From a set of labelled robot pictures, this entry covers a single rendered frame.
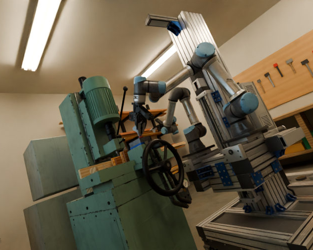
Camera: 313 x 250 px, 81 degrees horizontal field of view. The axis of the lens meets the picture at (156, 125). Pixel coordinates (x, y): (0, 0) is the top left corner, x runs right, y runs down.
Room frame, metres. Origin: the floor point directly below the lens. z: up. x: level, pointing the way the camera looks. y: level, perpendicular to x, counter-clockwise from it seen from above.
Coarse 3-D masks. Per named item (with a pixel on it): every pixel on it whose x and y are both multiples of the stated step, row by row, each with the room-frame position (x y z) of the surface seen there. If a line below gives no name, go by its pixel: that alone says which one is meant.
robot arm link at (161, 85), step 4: (148, 80) 1.01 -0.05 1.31; (152, 80) 1.02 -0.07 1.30; (148, 84) 1.00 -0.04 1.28; (152, 84) 1.00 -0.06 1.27; (156, 84) 1.01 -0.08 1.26; (160, 84) 1.01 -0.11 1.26; (164, 84) 1.02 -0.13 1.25; (148, 88) 1.01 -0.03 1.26; (152, 88) 1.01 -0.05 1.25; (156, 88) 1.01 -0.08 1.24; (160, 88) 1.02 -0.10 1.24; (164, 88) 1.02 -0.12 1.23; (148, 92) 1.04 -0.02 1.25; (152, 92) 1.04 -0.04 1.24; (156, 92) 1.04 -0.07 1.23; (160, 92) 1.04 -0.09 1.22; (164, 92) 1.05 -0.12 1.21; (152, 96) 1.11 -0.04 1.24; (156, 96) 1.10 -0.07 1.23
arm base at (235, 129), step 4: (236, 120) 1.21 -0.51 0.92; (240, 120) 1.20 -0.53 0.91; (244, 120) 1.21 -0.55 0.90; (232, 124) 1.24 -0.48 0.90; (236, 124) 1.21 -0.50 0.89; (240, 124) 1.20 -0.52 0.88; (244, 124) 1.20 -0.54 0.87; (248, 124) 1.20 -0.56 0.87; (232, 128) 1.25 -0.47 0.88; (236, 128) 1.22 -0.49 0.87; (240, 128) 1.20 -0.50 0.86; (244, 128) 1.20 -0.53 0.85; (248, 128) 1.19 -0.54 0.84; (252, 128) 1.20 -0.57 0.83; (232, 132) 1.26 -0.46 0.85; (236, 132) 1.22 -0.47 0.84; (240, 132) 1.20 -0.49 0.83; (244, 132) 1.19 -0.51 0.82; (232, 136) 1.28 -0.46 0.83
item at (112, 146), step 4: (112, 140) 1.11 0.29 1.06; (116, 140) 1.12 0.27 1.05; (120, 140) 1.14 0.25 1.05; (104, 144) 1.17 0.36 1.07; (108, 144) 1.14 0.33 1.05; (112, 144) 1.12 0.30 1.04; (116, 144) 1.11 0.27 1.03; (120, 144) 1.13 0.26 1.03; (104, 148) 1.18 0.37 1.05; (108, 148) 1.15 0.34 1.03; (112, 148) 1.13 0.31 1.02; (116, 148) 1.10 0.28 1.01; (120, 148) 1.13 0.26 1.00; (104, 152) 1.19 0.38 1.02; (108, 152) 1.16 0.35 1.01; (112, 152) 1.16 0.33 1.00; (116, 152) 1.15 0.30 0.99
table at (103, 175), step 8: (168, 152) 1.28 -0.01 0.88; (112, 168) 0.92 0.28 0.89; (120, 168) 0.95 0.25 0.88; (128, 168) 0.99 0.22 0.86; (136, 168) 1.01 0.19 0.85; (88, 176) 0.92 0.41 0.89; (96, 176) 0.87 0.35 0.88; (104, 176) 0.88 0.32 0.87; (112, 176) 0.91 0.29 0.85; (80, 184) 0.99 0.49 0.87; (88, 184) 0.93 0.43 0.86; (96, 184) 0.88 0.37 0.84
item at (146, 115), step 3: (138, 108) 1.04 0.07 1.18; (141, 108) 1.03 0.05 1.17; (144, 108) 1.05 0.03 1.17; (141, 111) 1.03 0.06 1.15; (144, 111) 1.02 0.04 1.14; (147, 111) 1.04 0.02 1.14; (144, 114) 1.02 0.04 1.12; (147, 114) 1.01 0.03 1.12; (150, 114) 1.02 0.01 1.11; (147, 117) 1.01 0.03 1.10; (150, 117) 1.01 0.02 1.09; (153, 117) 1.03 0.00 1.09
